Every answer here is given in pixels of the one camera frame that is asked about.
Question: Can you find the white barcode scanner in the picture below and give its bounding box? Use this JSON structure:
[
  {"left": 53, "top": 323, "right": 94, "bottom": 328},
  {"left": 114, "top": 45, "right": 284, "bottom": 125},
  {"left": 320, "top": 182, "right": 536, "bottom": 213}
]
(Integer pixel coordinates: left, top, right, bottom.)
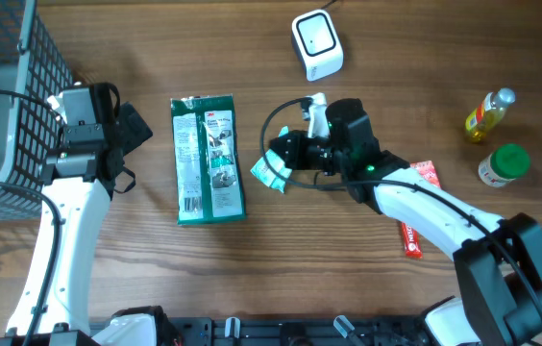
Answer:
[{"left": 291, "top": 9, "right": 344, "bottom": 82}]

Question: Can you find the green lid white jar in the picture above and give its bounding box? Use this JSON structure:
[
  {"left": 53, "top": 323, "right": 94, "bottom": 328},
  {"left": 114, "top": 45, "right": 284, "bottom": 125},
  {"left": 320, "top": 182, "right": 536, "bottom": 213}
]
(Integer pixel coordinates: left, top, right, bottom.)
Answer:
[{"left": 478, "top": 143, "right": 530, "bottom": 188}]

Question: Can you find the green 3M sponge package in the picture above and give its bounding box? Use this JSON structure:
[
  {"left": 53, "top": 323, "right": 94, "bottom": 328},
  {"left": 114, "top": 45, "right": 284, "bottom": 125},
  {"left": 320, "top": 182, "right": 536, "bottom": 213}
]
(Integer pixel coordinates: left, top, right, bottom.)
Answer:
[{"left": 171, "top": 94, "right": 246, "bottom": 225}]

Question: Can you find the yellow oil bottle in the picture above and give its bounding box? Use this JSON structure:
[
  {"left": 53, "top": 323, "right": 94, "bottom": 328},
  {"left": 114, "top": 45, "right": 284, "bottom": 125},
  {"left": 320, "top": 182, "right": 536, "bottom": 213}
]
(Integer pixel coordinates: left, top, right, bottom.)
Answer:
[{"left": 464, "top": 87, "right": 516, "bottom": 143}]

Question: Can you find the red Nescafe stick sachet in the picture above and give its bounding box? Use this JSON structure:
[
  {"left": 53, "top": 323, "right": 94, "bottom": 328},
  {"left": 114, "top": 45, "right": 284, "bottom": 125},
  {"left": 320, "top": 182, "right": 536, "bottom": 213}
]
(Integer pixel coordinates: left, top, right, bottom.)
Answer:
[{"left": 401, "top": 223, "right": 423, "bottom": 259}]

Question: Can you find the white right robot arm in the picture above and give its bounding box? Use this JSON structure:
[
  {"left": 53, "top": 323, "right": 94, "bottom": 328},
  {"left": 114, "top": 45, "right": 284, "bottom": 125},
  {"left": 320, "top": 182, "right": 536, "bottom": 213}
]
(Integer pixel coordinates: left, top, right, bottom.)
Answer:
[{"left": 260, "top": 131, "right": 542, "bottom": 345}]

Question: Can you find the mint green wipes pack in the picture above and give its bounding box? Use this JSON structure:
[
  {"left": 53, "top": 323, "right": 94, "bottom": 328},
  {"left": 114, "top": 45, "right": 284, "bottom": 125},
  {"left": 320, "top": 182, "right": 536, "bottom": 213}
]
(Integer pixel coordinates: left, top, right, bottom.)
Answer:
[{"left": 250, "top": 125, "right": 294, "bottom": 194}]

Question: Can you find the red tissue pack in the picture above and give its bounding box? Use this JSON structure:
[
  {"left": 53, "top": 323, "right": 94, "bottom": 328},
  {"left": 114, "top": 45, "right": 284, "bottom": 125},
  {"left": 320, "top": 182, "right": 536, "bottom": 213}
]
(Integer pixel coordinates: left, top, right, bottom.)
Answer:
[{"left": 410, "top": 161, "right": 441, "bottom": 187}]

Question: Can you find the black mounting rail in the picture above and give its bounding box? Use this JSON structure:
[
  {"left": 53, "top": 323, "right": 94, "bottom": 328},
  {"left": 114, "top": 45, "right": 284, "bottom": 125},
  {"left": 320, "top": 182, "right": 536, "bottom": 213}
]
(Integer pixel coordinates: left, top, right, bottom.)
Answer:
[{"left": 0, "top": 306, "right": 437, "bottom": 346}]

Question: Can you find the black wire basket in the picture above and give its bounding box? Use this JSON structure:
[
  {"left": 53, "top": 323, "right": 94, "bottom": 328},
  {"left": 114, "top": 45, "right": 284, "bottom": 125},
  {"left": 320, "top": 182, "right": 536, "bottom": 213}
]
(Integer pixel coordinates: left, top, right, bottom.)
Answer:
[{"left": 0, "top": 0, "right": 73, "bottom": 221}]

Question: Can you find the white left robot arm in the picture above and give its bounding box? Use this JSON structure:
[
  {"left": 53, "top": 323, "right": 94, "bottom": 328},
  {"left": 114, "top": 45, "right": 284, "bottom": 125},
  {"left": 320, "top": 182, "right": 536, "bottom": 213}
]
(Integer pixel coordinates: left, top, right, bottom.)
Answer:
[{"left": 6, "top": 83, "right": 153, "bottom": 336}]

